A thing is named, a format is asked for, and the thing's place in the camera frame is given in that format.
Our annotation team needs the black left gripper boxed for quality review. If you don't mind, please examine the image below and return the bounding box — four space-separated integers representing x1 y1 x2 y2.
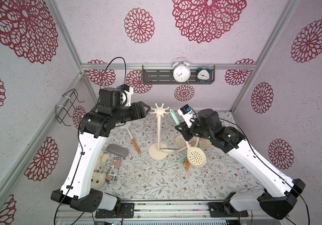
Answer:
112 100 150 124

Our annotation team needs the cream skimmer round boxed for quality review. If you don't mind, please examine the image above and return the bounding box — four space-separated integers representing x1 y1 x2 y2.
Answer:
175 135 187 148

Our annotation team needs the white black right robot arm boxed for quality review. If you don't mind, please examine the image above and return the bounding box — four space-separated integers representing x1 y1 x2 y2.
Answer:
175 105 305 220

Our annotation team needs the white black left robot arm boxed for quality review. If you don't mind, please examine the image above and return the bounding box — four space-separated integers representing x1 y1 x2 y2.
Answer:
50 84 151 213

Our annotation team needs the cream skimmer behind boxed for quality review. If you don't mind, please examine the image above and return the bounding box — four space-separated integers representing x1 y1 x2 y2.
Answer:
198 139 212 149

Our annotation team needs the cream utensil rack stand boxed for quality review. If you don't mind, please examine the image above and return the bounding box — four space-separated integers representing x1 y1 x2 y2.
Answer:
149 104 169 160

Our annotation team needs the grey oblong case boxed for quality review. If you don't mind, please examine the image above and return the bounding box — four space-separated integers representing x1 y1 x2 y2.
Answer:
106 144 129 158

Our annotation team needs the white alarm clock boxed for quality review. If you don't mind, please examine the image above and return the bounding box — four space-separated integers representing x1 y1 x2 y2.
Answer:
172 57 191 83

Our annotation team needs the dark green alarm clock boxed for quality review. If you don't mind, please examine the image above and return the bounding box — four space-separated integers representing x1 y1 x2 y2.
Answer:
196 67 211 83

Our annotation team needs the flag pattern packet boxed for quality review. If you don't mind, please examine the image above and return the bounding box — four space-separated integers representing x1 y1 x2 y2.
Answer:
106 157 123 183

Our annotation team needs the white teddy bear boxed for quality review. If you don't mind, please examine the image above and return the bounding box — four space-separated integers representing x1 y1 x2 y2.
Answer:
91 151 110 190

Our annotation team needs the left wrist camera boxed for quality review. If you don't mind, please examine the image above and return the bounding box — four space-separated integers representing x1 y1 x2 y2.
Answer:
118 84 134 108

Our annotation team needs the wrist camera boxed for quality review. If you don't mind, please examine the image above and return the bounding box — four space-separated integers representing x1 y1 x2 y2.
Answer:
177 104 195 128
118 84 134 108

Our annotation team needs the lone skimmer orange handle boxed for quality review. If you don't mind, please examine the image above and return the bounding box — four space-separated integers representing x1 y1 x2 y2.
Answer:
121 122 141 154

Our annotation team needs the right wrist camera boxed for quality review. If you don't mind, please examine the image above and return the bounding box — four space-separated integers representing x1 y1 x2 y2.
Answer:
177 104 195 128

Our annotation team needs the grey wall shelf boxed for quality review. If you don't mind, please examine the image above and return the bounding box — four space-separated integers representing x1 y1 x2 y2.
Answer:
142 64 215 84

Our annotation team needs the black wire wall rack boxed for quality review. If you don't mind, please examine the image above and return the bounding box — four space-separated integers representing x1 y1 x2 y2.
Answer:
55 88 84 127

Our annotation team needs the metal base rail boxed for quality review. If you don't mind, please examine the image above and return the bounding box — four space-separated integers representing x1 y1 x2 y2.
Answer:
56 200 269 225

